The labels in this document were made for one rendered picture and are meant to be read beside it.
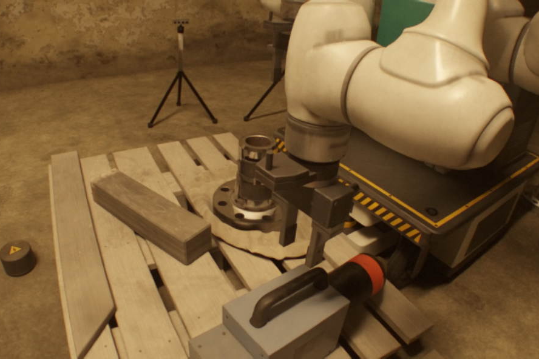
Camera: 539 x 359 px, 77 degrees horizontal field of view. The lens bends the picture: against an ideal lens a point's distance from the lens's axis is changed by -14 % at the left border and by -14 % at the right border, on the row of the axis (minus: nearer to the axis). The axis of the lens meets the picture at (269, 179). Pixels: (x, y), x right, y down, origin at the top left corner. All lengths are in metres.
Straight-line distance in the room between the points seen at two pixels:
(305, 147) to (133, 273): 0.67
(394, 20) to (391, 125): 0.92
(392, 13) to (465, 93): 0.95
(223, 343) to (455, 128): 0.56
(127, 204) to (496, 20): 1.06
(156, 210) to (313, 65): 0.75
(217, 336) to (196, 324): 0.17
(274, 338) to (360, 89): 0.45
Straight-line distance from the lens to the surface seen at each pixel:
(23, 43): 3.23
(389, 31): 1.31
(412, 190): 1.16
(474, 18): 0.44
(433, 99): 0.38
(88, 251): 1.11
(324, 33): 0.46
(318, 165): 0.53
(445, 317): 1.27
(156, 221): 1.07
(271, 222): 1.12
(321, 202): 0.54
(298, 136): 0.51
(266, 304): 0.68
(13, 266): 1.34
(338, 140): 0.51
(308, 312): 0.74
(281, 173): 0.50
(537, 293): 1.55
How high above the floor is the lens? 0.87
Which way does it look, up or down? 31 degrees down
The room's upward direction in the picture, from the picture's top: 5 degrees clockwise
